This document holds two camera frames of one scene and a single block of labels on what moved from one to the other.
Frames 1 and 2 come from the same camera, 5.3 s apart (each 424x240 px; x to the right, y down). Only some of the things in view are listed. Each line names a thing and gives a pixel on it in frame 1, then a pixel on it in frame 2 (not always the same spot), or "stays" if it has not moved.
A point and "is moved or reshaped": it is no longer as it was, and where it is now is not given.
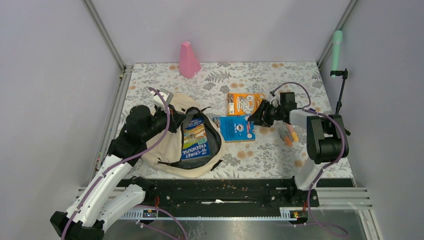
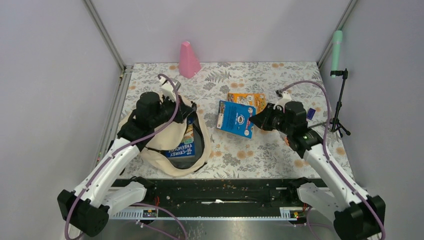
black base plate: x=223 y=193 stays
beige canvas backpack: x=197 y=148 is moved or reshaped
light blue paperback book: x=236 y=128 is moved or reshaped
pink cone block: x=189 y=65 stays
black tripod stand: x=344 y=73 stays
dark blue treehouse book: x=195 y=142 is moved or reshaped
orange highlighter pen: x=287 y=141 stays
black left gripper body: x=173 y=126 -> x=179 y=115
